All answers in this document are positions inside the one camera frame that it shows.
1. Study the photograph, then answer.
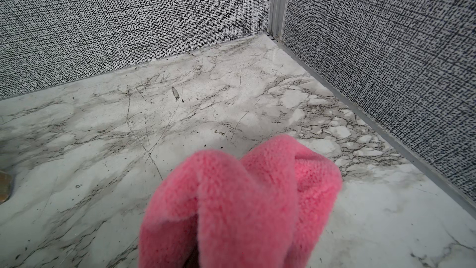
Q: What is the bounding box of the pink cloth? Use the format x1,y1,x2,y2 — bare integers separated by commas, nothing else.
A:
138,135,342,268

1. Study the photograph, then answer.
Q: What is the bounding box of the gold gradient thermos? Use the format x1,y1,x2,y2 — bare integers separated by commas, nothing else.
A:
0,171,14,204

